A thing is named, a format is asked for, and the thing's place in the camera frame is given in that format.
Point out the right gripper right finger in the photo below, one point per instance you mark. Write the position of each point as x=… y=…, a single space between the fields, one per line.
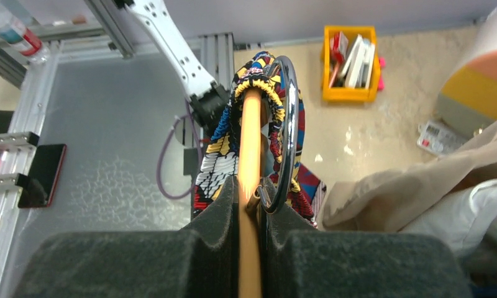
x=301 y=261

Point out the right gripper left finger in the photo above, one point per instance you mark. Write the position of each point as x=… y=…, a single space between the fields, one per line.
x=198 y=260

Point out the wooden hanger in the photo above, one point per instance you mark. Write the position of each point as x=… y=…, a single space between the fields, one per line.
x=267 y=156

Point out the colourful comic print shorts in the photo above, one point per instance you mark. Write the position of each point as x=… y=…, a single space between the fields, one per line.
x=221 y=158

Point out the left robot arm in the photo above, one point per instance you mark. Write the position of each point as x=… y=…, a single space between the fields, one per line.
x=206 y=86

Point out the beige hanging shorts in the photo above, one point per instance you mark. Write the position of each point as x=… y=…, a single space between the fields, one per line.
x=388 y=200

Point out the white hanging shorts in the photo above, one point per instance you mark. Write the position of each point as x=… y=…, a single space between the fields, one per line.
x=460 y=219

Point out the black red smartphone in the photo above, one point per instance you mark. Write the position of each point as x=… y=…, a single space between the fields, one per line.
x=39 y=185

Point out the yellow plastic bin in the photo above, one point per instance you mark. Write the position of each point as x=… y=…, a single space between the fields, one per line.
x=337 y=42

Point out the clear plastic water bottle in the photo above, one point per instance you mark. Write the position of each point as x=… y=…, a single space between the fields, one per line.
x=21 y=38

